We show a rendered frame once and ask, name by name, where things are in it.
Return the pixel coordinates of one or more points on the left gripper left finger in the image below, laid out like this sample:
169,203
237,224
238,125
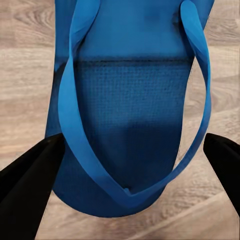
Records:
25,188

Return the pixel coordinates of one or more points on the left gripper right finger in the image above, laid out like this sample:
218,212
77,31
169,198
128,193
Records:
224,156

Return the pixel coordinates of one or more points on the sandal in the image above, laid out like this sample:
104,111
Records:
121,70

